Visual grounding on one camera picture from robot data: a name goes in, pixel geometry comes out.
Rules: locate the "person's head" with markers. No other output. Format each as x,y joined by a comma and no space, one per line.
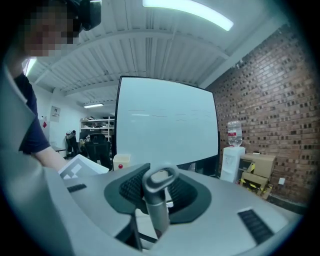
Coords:
45,30

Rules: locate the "person's left forearm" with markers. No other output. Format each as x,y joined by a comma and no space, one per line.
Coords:
52,157

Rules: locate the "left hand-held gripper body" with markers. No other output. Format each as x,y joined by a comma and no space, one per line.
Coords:
80,170

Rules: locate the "clear water bottle red label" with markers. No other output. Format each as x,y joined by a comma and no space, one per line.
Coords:
234,133

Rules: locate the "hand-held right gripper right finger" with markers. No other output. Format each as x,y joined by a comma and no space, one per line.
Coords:
225,200

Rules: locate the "long ceiling light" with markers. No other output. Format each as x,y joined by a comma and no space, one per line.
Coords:
93,105
187,11
28,66

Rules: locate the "whiteboard on black wheeled stand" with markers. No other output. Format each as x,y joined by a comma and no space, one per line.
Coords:
165,120

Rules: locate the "black office chair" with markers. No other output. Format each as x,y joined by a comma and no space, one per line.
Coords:
98,150

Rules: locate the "cream box with red button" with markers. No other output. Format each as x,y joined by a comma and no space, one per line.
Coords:
121,162

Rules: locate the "white wall socket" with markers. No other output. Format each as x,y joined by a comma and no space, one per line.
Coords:
281,181

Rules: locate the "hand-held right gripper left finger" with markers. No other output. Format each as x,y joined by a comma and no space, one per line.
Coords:
100,197

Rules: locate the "person's navy t-shirt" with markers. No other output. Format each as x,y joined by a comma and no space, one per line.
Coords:
28,112

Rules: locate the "white water dispenser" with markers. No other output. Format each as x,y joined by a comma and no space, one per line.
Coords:
231,162

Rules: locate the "cardboard box with striped tape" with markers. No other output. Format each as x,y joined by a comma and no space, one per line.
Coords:
253,181

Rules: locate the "large cardboard box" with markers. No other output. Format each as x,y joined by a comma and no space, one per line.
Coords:
260,162

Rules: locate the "metal storage shelf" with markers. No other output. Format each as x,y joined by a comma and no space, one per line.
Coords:
97,125

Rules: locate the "black head-mounted camera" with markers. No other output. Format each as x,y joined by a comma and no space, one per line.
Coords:
87,12

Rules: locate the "white wall poster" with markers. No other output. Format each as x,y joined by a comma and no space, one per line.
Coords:
55,113

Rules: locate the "flattened cardboard piece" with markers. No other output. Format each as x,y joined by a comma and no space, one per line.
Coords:
266,192

